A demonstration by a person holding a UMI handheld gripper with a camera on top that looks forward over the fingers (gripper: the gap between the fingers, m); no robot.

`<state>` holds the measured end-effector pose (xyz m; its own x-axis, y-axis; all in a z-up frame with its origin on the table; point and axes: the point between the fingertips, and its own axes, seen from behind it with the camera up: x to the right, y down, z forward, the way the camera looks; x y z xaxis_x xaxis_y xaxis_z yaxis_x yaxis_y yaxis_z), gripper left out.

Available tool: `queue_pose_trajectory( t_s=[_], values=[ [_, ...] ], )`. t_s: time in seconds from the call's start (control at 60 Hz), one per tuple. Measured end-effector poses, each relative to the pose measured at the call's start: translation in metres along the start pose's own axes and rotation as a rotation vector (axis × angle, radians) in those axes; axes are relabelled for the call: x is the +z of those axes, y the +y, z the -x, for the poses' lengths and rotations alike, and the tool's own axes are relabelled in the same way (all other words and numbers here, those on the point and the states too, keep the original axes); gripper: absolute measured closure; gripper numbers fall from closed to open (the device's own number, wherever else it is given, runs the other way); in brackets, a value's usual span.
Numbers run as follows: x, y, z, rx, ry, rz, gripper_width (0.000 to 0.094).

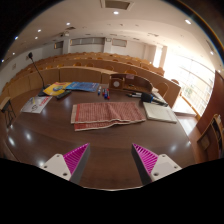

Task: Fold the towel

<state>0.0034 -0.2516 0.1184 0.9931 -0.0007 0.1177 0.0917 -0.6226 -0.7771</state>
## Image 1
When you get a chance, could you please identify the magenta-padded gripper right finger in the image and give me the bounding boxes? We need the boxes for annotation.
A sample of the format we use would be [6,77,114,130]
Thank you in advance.
[130,143,183,186]

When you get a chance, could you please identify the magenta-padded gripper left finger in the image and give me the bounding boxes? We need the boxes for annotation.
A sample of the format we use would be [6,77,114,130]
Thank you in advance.
[40,142,92,185]

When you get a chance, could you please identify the red white patterned towel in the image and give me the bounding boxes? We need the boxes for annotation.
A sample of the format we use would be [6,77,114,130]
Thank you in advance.
[70,101,147,132]

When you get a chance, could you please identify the white book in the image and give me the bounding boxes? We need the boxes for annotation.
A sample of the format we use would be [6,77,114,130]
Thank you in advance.
[142,101,179,124]

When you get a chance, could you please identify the wooden shelf unit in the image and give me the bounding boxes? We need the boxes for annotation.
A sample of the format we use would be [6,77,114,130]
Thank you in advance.
[196,113,224,162]

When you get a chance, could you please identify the white sheet with red print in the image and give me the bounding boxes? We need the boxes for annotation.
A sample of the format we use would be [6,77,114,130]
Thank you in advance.
[20,95,53,115]

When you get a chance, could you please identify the black handheld microphone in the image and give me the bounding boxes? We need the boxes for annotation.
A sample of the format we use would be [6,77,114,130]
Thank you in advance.
[139,92,169,108]

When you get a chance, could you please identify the black remote control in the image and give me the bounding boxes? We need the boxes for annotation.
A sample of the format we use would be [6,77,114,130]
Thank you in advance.
[55,89,73,100]

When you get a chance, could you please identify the black marker pen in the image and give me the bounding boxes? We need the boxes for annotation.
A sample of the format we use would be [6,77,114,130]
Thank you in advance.
[125,92,143,99]

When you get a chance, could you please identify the yellow booklet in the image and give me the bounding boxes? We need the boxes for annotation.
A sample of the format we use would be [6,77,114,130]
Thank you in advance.
[42,81,73,97]

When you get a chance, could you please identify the small side desk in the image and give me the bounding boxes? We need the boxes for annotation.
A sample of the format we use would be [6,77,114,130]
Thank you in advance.
[0,96,17,129]

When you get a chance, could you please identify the blue booklet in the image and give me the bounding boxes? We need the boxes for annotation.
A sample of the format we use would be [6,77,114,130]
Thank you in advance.
[65,81,101,93]

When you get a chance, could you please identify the wooden desk organizer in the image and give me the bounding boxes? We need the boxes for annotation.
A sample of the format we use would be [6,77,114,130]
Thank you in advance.
[109,73,154,94]

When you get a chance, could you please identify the black gooseneck microphone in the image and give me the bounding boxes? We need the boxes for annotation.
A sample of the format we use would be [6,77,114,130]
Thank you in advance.
[27,51,51,98]

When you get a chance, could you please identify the wooden lecture hall seat rows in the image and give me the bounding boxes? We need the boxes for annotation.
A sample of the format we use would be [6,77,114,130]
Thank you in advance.
[0,51,183,108]

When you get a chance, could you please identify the recessed ceiling lights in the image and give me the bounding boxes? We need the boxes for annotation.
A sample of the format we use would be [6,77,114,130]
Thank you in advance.
[1,9,216,63]

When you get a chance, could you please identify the ceiling air vent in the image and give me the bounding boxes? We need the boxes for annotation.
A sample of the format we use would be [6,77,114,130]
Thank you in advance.
[99,0,135,11]

